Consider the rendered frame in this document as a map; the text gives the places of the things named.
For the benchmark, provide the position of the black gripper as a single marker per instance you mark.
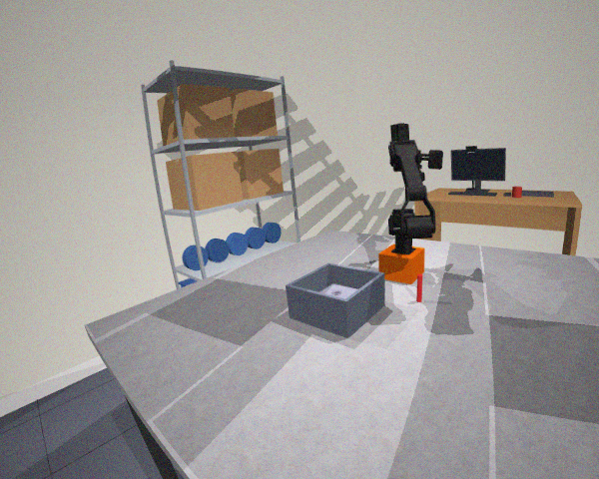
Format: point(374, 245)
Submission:
point(434, 160)

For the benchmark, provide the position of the red peg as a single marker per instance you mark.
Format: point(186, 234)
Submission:
point(419, 288)

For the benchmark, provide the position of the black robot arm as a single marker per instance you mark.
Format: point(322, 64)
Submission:
point(404, 155)

